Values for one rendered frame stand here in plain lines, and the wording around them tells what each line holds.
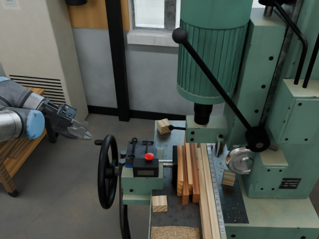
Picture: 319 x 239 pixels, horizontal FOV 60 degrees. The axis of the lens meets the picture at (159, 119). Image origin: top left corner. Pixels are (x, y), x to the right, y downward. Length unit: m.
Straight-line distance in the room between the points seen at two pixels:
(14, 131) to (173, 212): 0.52
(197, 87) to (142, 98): 1.79
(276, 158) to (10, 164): 1.83
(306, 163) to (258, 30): 0.48
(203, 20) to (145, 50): 1.63
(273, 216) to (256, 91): 0.47
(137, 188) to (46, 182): 1.41
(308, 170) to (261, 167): 0.24
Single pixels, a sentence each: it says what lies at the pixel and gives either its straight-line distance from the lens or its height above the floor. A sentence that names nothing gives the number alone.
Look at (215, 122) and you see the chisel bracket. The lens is 0.94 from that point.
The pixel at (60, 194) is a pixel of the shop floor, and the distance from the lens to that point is 2.17.
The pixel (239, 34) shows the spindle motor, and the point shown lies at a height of 1.39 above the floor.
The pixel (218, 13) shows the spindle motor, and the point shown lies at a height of 1.45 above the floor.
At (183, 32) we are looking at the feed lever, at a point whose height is 1.43.
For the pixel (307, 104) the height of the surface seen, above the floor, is 1.28.
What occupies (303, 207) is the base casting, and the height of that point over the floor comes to 0.80.
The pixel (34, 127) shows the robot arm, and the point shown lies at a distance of 0.92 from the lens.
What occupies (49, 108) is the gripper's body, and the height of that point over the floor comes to 1.08.
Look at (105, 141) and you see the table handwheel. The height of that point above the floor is 0.95.
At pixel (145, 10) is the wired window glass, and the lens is 2.26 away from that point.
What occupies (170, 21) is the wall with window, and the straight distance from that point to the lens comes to 2.21.
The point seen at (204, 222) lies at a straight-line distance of 0.84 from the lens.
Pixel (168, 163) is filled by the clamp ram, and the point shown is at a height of 0.96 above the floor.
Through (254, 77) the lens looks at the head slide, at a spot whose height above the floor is 1.28.
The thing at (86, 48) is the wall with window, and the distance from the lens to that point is 2.45.
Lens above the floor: 1.65
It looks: 39 degrees down
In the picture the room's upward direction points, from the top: straight up
